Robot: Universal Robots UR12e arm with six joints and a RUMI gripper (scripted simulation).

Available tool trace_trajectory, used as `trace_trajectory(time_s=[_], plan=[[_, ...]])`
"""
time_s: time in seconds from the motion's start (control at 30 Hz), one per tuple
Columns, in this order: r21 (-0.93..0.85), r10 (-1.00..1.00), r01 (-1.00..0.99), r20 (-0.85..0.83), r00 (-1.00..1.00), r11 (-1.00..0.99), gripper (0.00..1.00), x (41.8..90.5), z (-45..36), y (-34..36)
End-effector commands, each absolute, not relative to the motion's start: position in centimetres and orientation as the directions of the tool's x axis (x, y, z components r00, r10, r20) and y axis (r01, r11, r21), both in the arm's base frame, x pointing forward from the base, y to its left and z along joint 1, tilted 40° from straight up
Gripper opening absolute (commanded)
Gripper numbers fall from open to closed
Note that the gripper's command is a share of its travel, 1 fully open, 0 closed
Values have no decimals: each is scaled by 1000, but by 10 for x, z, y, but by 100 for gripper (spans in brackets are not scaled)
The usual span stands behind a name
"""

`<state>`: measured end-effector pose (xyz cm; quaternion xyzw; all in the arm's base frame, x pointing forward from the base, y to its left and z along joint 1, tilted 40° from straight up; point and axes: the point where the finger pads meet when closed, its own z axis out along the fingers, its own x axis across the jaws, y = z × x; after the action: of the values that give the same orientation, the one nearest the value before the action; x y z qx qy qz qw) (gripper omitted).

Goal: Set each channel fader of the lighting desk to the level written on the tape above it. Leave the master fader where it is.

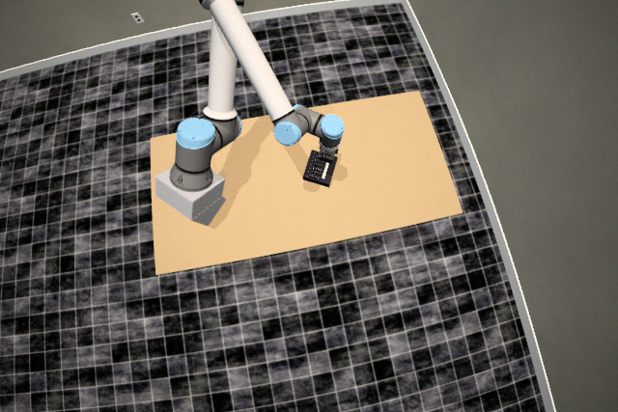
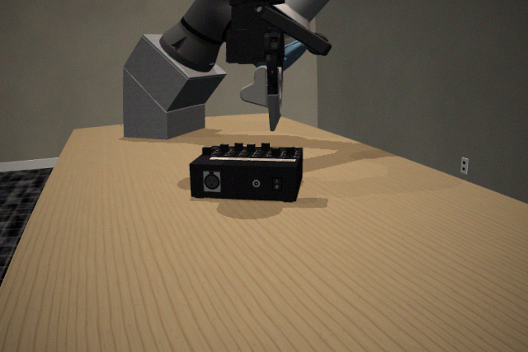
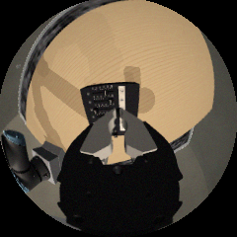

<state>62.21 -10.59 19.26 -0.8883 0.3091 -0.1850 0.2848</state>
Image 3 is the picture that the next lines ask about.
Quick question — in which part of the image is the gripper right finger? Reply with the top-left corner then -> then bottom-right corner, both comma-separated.
118,108 -> 183,181

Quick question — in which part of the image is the black lighting desk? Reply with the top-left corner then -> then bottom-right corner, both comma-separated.
80,82 -> 140,138

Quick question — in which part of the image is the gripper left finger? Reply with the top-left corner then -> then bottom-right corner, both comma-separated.
56,108 -> 119,183

